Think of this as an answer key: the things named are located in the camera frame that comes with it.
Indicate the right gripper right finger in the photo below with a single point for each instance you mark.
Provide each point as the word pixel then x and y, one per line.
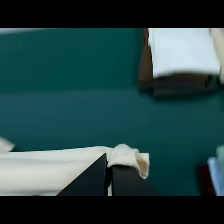
pixel 128 182

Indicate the cream garment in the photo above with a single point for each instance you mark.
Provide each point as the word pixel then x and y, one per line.
pixel 43 170

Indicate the pale green garment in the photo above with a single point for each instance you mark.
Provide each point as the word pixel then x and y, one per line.
pixel 220 154

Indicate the white garment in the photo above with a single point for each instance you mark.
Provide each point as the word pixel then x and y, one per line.
pixel 181 50

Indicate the light blue garment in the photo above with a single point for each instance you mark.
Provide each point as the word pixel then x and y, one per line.
pixel 216 175

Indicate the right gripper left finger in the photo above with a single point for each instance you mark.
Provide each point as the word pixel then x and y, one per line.
pixel 90 180

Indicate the beige garment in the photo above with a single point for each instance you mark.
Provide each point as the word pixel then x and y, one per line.
pixel 219 46

